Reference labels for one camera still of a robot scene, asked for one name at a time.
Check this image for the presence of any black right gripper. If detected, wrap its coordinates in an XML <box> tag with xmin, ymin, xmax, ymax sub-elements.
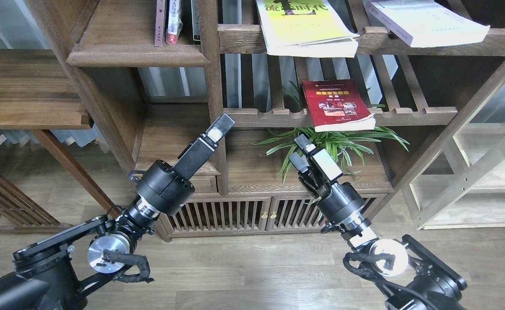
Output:
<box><xmin>289</xmin><ymin>134</ymin><xmax>365</xmax><ymax>227</ymax></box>

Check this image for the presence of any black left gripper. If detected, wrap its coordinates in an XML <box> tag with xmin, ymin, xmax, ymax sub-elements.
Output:
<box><xmin>135</xmin><ymin>114</ymin><xmax>235</xmax><ymax>217</ymax></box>

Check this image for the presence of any red cover book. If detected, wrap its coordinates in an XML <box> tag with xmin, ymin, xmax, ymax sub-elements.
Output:
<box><xmin>302</xmin><ymin>79</ymin><xmax>375</xmax><ymax>132</ymax></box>

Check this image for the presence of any yellow-green cover book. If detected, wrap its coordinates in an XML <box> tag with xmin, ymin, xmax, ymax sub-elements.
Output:
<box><xmin>256</xmin><ymin>0</ymin><xmax>358</xmax><ymax>58</ymax></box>

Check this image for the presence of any white thick book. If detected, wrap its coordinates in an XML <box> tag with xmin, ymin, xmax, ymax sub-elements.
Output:
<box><xmin>365</xmin><ymin>0</ymin><xmax>490</xmax><ymax>48</ymax></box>

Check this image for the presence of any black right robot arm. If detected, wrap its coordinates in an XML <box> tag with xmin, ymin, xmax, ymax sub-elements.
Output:
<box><xmin>290</xmin><ymin>135</ymin><xmax>467</xmax><ymax>310</ymax></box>

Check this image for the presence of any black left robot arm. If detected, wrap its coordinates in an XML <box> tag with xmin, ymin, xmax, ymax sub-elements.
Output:
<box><xmin>0</xmin><ymin>113</ymin><xmax>235</xmax><ymax>310</ymax></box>

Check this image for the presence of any light wooden shelf unit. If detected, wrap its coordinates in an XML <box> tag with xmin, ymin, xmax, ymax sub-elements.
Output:
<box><xmin>402</xmin><ymin>79</ymin><xmax>505</xmax><ymax>229</ymax></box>

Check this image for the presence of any green spider plant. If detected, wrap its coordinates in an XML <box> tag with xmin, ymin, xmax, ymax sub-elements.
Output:
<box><xmin>259</xmin><ymin>86</ymin><xmax>409</xmax><ymax>179</ymax></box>

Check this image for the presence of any dark wooden bookshelf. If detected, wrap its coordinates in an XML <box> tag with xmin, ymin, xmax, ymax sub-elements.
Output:
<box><xmin>26</xmin><ymin>0</ymin><xmax>505</xmax><ymax>232</ymax></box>

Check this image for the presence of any red white upright book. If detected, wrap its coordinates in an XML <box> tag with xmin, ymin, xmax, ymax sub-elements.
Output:
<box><xmin>165</xmin><ymin>0</ymin><xmax>182</xmax><ymax>45</ymax></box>

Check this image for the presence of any dark upright book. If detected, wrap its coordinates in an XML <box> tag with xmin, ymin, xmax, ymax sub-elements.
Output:
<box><xmin>190</xmin><ymin>0</ymin><xmax>201</xmax><ymax>45</ymax></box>

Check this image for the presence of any slatted wooden rack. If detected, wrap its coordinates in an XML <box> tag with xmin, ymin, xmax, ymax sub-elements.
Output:
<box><xmin>0</xmin><ymin>175</ymin><xmax>72</xmax><ymax>234</ymax></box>

